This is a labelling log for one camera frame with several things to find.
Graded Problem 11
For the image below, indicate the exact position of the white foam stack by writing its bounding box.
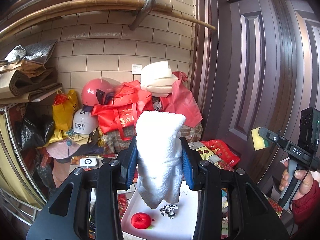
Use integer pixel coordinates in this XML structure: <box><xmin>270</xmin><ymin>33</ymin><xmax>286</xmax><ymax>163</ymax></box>
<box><xmin>140</xmin><ymin>61</ymin><xmax>178</xmax><ymax>98</ymax></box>

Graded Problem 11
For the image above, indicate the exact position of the folded cardboard stack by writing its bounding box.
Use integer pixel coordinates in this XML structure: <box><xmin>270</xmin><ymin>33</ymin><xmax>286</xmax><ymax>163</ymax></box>
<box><xmin>1</xmin><ymin>40</ymin><xmax>62</xmax><ymax>105</ymax></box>

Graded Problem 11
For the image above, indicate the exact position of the red tote bag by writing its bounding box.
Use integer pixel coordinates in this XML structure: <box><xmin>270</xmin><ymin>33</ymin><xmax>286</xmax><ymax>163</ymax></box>
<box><xmin>91</xmin><ymin>80</ymin><xmax>153</xmax><ymax>141</ymax></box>

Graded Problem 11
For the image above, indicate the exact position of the bamboo pole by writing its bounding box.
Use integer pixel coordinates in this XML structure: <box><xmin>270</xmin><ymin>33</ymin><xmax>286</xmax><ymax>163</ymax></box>
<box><xmin>0</xmin><ymin>0</ymin><xmax>217</xmax><ymax>43</ymax></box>

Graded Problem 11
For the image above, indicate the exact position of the red snack package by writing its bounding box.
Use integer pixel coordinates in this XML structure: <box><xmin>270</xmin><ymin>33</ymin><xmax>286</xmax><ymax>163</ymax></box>
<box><xmin>201</xmin><ymin>139</ymin><xmax>240</xmax><ymax>167</ymax></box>

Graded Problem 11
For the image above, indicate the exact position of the white helmet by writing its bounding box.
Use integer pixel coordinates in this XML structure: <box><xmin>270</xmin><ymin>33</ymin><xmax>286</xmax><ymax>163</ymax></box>
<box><xmin>72</xmin><ymin>108</ymin><xmax>98</xmax><ymax>135</ymax></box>

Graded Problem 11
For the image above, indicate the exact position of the red paper bag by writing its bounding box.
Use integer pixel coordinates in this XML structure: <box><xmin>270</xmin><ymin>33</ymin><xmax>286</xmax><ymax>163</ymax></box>
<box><xmin>159</xmin><ymin>79</ymin><xmax>202</xmax><ymax>127</ymax></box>

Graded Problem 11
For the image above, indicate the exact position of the metal rack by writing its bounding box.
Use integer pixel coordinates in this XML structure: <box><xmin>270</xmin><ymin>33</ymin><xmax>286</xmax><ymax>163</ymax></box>
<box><xmin>1</xmin><ymin>103</ymin><xmax>56</xmax><ymax>226</ymax></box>

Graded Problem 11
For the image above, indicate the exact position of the white cardboard tray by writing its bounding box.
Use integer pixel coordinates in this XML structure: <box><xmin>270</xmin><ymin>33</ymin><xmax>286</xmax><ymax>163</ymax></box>
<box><xmin>120</xmin><ymin>179</ymin><xmax>201</xmax><ymax>240</ymax></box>

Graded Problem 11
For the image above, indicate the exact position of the pink helmet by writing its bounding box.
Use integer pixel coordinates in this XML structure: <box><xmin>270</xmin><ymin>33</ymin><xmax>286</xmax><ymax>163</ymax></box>
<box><xmin>81</xmin><ymin>79</ymin><xmax>116</xmax><ymax>107</ymax></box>

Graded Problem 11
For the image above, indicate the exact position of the black plastic bag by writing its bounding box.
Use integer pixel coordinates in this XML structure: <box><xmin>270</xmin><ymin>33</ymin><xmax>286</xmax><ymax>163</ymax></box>
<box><xmin>21</xmin><ymin>115</ymin><xmax>55</xmax><ymax>150</ymax></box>

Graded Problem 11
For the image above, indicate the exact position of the yellow shopping bag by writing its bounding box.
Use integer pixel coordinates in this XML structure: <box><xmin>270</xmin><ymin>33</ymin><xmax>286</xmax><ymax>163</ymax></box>
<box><xmin>53</xmin><ymin>89</ymin><xmax>79</xmax><ymax>131</ymax></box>

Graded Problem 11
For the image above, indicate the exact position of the white towel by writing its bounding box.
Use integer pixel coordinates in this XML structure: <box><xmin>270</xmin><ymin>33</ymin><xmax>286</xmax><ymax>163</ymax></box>
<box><xmin>136</xmin><ymin>111</ymin><xmax>185</xmax><ymax>209</ymax></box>

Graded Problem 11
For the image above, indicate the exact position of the plaid blanket bundle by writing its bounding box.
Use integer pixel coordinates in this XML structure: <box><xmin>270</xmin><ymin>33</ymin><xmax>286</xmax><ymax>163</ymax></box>
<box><xmin>98</xmin><ymin>123</ymin><xmax>203</xmax><ymax>155</ymax></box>

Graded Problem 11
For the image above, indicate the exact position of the green yellow scrub sponge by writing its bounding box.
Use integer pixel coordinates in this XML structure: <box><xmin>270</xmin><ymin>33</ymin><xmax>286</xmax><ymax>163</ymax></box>
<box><xmin>251</xmin><ymin>127</ymin><xmax>270</xmax><ymax>151</ymax></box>

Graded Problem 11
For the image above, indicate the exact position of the black white patterned scrunchie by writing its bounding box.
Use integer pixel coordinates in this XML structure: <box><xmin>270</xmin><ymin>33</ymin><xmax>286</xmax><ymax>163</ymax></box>
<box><xmin>159</xmin><ymin>204</ymin><xmax>179</xmax><ymax>219</ymax></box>

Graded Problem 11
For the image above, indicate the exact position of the yellow curtain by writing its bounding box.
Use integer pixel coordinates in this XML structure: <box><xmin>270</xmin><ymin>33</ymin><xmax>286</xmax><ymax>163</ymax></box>
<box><xmin>1</xmin><ymin>114</ymin><xmax>44</xmax><ymax>208</ymax></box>

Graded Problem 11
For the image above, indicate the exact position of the pink sun hat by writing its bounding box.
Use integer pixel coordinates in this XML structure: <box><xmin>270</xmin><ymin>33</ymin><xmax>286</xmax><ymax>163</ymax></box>
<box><xmin>46</xmin><ymin>139</ymin><xmax>80</xmax><ymax>159</ymax></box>

